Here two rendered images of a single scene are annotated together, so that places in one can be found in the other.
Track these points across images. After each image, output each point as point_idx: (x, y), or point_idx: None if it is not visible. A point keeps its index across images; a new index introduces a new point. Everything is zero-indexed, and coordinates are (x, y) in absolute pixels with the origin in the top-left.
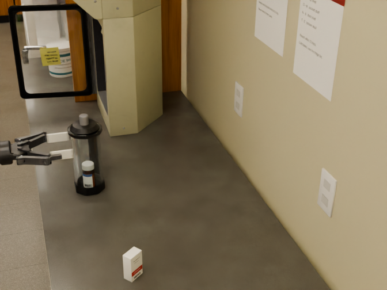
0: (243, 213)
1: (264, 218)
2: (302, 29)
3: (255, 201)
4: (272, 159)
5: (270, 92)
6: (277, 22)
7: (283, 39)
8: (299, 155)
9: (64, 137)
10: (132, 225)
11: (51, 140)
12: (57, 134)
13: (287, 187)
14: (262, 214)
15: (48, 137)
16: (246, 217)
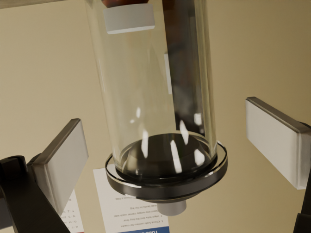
0: (11, 1)
1: (3, 6)
2: (68, 204)
3: (44, 1)
4: (71, 55)
5: (105, 125)
6: (114, 192)
7: (97, 183)
8: (22, 99)
9: (251, 119)
10: None
11: (283, 137)
12: (266, 154)
13: (27, 47)
14: (14, 4)
15: (292, 171)
16: (3, 2)
